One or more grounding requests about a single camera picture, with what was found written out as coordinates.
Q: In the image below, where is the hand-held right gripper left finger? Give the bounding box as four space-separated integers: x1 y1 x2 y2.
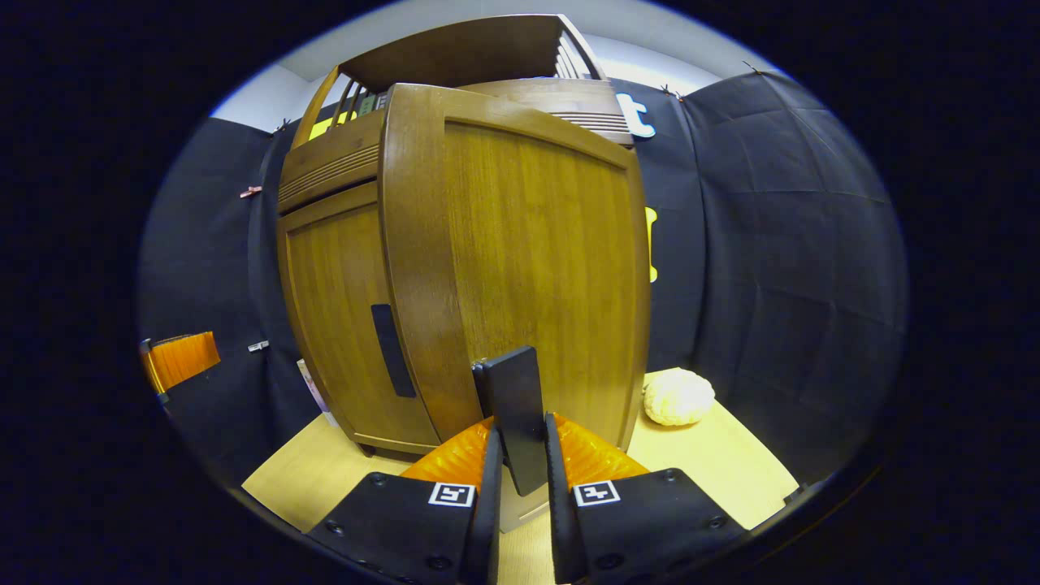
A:
307 418 505 585

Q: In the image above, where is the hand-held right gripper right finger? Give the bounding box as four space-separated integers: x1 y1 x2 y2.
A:
543 413 747 585

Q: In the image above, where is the wooden cabinet door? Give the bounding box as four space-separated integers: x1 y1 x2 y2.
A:
278 180 440 456
379 83 652 498

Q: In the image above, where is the wooden double-door shoe cabinet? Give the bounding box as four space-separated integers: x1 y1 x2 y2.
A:
276 14 636 457

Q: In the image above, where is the cream knitted ball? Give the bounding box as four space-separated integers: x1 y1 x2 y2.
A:
643 368 716 427

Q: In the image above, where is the black backdrop cloth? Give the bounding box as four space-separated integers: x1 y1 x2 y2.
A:
136 71 909 488

